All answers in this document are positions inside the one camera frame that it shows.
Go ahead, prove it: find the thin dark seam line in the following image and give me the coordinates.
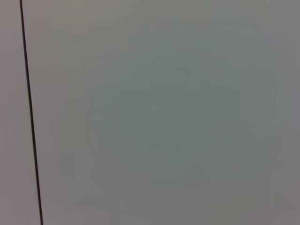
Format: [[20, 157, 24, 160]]
[[19, 0, 44, 225]]

